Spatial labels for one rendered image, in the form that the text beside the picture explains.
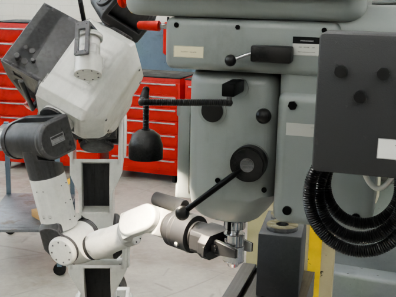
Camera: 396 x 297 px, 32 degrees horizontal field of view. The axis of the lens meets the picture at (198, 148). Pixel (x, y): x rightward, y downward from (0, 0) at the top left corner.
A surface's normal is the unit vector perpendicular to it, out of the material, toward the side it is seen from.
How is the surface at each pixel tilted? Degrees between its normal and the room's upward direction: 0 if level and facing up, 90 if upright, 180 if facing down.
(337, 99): 90
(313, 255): 90
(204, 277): 0
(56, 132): 81
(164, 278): 0
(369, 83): 90
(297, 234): 0
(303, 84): 90
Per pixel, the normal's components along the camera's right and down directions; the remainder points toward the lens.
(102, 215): 0.05, 0.29
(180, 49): -0.29, 0.21
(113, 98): 0.65, 0.11
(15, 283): 0.02, -0.97
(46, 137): 0.82, 0.00
